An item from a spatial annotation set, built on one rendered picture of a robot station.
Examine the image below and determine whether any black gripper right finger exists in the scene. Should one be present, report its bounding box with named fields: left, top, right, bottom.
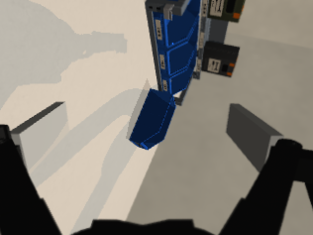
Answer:
left=219, top=103, right=313, bottom=235

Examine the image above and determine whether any grey metal shelf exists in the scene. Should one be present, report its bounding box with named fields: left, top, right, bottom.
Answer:
left=145, top=0, right=229, bottom=107

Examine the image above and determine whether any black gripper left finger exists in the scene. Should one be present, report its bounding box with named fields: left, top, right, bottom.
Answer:
left=0, top=102, right=69, bottom=235

